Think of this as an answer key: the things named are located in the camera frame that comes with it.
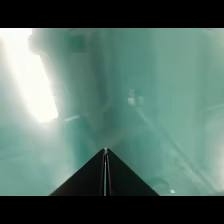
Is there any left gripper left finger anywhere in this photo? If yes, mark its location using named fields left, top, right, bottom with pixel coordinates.
left=49, top=148, right=107, bottom=197

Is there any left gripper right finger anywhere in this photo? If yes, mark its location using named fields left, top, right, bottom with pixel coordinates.
left=106, top=148, right=160, bottom=197

